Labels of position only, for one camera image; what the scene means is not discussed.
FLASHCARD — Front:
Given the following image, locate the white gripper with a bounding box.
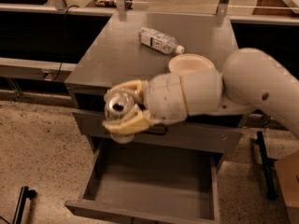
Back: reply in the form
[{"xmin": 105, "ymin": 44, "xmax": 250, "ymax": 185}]
[{"xmin": 102, "ymin": 73, "xmax": 188, "ymax": 135}]

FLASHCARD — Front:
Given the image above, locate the silver 7up can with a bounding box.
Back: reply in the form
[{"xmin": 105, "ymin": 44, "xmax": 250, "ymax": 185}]
[{"xmin": 105, "ymin": 91, "xmax": 135, "ymax": 144}]

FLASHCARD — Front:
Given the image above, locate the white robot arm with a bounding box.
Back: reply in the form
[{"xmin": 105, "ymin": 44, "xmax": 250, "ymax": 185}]
[{"xmin": 103, "ymin": 49, "xmax": 299, "ymax": 141}]

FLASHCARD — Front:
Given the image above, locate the grey drawer cabinet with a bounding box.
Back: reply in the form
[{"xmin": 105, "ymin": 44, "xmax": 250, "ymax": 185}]
[{"xmin": 65, "ymin": 11, "xmax": 246, "ymax": 166}]

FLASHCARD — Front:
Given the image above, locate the grey top drawer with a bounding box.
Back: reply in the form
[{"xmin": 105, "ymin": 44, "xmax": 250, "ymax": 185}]
[{"xmin": 73, "ymin": 109, "xmax": 243, "ymax": 153}]

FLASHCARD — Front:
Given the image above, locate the open grey middle drawer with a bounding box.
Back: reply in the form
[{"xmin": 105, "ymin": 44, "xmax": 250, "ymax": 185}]
[{"xmin": 65, "ymin": 140, "xmax": 220, "ymax": 224}]

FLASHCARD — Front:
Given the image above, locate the wooden counter top right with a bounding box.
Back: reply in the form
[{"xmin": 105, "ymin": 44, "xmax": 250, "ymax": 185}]
[{"xmin": 252, "ymin": 0, "xmax": 298, "ymax": 17}]

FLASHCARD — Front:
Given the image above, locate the white paper bowl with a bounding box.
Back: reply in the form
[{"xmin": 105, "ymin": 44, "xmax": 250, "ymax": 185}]
[{"xmin": 168, "ymin": 54, "xmax": 215, "ymax": 76}]

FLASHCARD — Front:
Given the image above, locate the clear plastic water bottle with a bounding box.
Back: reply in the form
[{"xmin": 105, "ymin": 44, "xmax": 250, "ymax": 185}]
[{"xmin": 138, "ymin": 27, "xmax": 184, "ymax": 55}]

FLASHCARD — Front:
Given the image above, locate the black stand leg right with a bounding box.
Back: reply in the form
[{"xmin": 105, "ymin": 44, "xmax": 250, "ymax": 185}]
[{"xmin": 256, "ymin": 132, "xmax": 278, "ymax": 201}]

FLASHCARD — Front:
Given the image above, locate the black stand leg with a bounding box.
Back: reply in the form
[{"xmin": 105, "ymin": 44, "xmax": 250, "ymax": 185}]
[
  {"xmin": 256, "ymin": 132, "xmax": 278, "ymax": 201},
  {"xmin": 12, "ymin": 186, "xmax": 36, "ymax": 224}
]

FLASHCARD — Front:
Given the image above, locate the black stand leg left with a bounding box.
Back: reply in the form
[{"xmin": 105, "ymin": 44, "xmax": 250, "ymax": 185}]
[{"xmin": 12, "ymin": 186, "xmax": 36, "ymax": 224}]

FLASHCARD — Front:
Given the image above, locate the brown cardboard box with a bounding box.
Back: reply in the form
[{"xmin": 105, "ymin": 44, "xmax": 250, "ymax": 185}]
[{"xmin": 275, "ymin": 151, "xmax": 299, "ymax": 224}]

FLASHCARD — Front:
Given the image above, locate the black drawer handle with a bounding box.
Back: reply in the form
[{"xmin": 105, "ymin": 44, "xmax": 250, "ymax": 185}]
[{"xmin": 146, "ymin": 126, "xmax": 167, "ymax": 135}]

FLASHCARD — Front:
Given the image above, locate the black hanging cable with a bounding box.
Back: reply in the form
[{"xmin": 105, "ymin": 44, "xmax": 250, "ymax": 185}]
[{"xmin": 43, "ymin": 5, "xmax": 80, "ymax": 82}]

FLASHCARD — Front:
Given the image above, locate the grey metal rail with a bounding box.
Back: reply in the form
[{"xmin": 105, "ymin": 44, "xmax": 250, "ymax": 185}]
[{"xmin": 0, "ymin": 58, "xmax": 76, "ymax": 82}]

